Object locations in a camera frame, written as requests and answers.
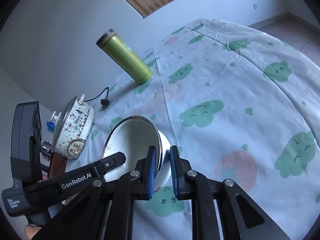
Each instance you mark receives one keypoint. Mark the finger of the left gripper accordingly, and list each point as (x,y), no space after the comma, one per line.
(76,180)

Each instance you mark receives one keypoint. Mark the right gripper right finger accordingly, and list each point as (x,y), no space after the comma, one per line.
(220,209)

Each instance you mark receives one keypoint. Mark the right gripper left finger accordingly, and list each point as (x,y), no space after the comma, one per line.
(104,210)

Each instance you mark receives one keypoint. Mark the white enamel bowl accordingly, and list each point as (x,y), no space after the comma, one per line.
(133,136)

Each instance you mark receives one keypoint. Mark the person's left hand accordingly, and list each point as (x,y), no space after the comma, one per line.
(30,231)

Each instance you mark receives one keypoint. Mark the brown wooden sideboard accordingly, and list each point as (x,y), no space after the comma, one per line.
(52,166)

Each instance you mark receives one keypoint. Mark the steel pot on sideboard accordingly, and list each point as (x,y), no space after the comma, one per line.
(46,148)

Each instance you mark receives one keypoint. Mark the white floral electric pot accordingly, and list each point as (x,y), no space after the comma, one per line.
(72,127)

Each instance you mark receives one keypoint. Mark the blue kettle on sideboard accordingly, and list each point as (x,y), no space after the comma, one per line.
(50,126)

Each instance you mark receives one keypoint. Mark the white cloud-print tablecloth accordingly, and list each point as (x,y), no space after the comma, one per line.
(238,103)

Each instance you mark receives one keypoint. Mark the green thermos bottle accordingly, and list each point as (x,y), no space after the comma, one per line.
(122,54)

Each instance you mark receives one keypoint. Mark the black power cord plug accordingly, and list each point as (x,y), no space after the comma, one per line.
(104,101)

